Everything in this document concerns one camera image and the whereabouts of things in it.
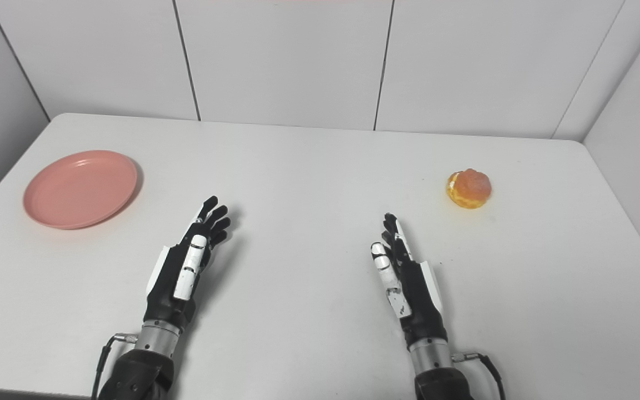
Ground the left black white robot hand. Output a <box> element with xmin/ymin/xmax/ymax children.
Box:
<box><xmin>143</xmin><ymin>196</ymin><xmax>232</xmax><ymax>332</ymax></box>

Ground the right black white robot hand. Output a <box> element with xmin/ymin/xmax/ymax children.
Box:
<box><xmin>370</xmin><ymin>213</ymin><xmax>449</xmax><ymax>349</ymax></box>

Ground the orange cream puff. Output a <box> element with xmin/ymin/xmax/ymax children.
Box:
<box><xmin>446</xmin><ymin>168</ymin><xmax>492</xmax><ymax>210</ymax></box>

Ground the pink round plate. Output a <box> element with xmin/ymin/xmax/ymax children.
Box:
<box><xmin>23</xmin><ymin>150</ymin><xmax>138</xmax><ymax>230</ymax></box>

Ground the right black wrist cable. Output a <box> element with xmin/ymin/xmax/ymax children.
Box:
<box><xmin>452</xmin><ymin>351</ymin><xmax>507</xmax><ymax>400</ymax></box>

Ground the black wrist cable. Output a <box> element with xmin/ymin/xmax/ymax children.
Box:
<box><xmin>452</xmin><ymin>351</ymin><xmax>507</xmax><ymax>400</ymax></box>
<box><xmin>91</xmin><ymin>333</ymin><xmax>139</xmax><ymax>400</ymax></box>

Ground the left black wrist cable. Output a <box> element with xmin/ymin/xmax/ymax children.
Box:
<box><xmin>91</xmin><ymin>333</ymin><xmax>139</xmax><ymax>400</ymax></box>

